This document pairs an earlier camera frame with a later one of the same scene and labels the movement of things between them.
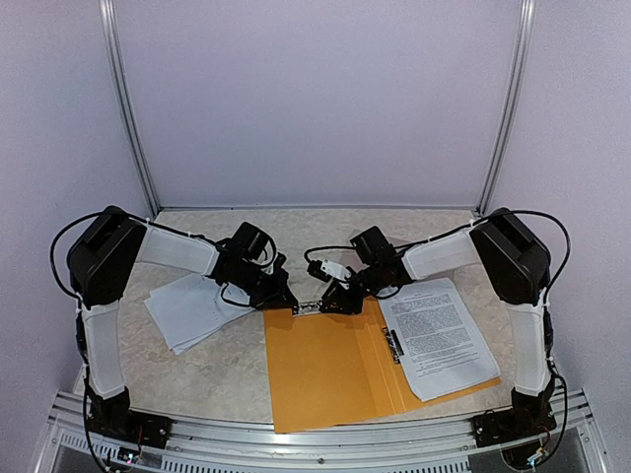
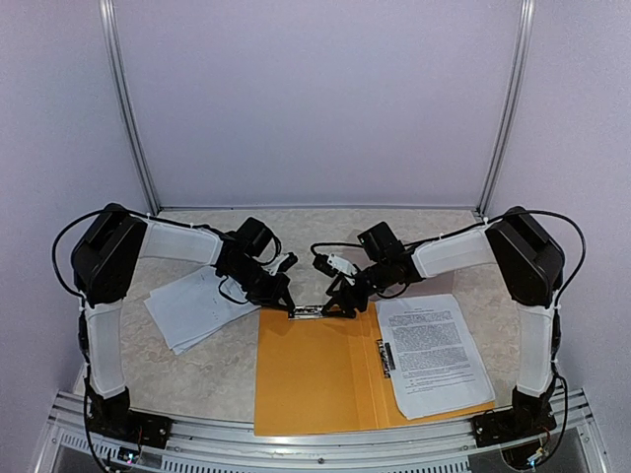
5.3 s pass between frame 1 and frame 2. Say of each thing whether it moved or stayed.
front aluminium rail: stayed
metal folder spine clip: moved
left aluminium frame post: stayed
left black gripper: stayed
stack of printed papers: moved
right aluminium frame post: stayed
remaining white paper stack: stayed
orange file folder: moved
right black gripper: stayed
